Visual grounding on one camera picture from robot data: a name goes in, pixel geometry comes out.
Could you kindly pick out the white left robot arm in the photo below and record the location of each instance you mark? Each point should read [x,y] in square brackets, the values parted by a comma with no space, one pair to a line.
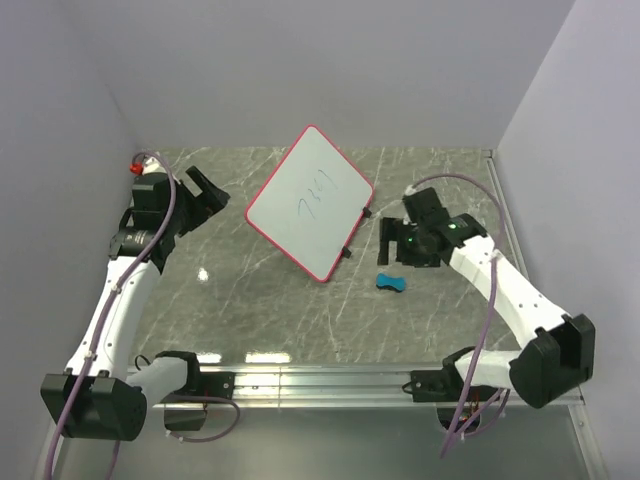
[95,396]

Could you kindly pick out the red framed whiteboard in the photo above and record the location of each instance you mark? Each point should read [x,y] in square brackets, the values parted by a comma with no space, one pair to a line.
[311,204]

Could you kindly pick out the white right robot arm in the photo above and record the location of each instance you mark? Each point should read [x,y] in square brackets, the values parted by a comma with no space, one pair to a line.
[556,350]

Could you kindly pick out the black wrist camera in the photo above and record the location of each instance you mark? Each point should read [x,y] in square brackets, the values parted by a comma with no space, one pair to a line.
[424,208]
[151,192]

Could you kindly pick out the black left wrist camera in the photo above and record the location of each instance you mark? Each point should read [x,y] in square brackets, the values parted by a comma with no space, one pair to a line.
[151,192]

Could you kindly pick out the aluminium side rail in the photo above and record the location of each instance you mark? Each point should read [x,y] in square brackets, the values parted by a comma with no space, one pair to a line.
[518,258]

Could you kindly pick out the aluminium mounting rail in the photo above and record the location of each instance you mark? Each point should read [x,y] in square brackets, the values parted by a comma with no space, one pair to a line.
[283,386]

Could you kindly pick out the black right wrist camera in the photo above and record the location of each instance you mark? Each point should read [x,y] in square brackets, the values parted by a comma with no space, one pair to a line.
[424,208]

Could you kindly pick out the blue whiteboard eraser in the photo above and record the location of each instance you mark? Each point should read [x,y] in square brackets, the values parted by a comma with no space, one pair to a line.
[393,283]

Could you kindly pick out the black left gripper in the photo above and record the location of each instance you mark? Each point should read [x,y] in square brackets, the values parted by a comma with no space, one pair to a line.
[201,204]

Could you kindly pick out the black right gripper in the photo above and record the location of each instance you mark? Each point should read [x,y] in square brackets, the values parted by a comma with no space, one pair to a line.
[393,229]

